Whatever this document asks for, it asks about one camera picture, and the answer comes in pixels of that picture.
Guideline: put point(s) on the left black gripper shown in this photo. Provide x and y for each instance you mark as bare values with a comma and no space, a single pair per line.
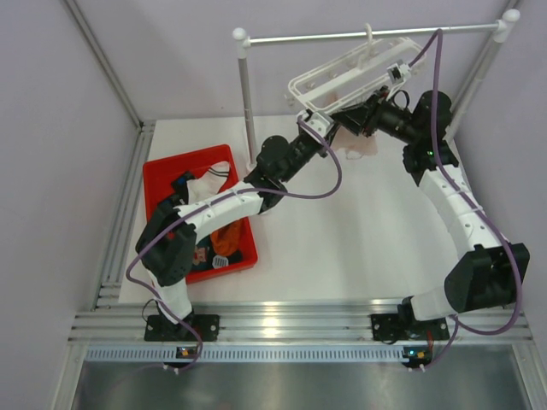
323,147

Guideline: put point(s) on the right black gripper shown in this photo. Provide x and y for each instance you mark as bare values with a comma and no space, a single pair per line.
362,116

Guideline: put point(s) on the pink sock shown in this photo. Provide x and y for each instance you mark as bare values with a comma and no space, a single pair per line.
354,147

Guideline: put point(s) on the white plastic clip hanger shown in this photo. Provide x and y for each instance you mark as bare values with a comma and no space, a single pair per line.
353,77

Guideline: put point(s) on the white sock with stripes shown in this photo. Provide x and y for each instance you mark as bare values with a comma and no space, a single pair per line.
209,184

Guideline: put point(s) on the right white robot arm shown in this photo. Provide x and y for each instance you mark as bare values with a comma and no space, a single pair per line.
490,269

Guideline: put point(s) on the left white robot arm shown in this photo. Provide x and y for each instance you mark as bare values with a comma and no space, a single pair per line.
166,245

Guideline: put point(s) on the orange sock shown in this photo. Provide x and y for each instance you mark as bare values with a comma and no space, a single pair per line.
225,241

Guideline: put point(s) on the red plastic tray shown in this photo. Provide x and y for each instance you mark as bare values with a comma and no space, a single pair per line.
164,178

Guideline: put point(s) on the dark green reindeer sock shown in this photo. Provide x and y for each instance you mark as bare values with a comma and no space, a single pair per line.
201,260

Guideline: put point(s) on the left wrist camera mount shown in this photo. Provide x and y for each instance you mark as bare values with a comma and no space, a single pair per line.
318,121

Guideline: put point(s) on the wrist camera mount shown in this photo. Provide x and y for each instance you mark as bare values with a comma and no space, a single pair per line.
318,121
399,73

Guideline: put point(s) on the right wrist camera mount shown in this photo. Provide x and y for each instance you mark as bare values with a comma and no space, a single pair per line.
399,73

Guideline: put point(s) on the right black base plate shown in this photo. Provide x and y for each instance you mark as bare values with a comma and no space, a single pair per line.
389,328

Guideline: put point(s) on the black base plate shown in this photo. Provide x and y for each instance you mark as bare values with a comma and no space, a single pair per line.
389,328
160,329

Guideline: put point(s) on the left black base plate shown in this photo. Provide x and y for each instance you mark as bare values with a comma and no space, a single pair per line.
160,329

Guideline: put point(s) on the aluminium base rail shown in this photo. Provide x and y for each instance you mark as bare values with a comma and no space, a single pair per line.
245,322

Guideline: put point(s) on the perforated cable duct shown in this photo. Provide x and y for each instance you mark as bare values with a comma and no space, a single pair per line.
258,354

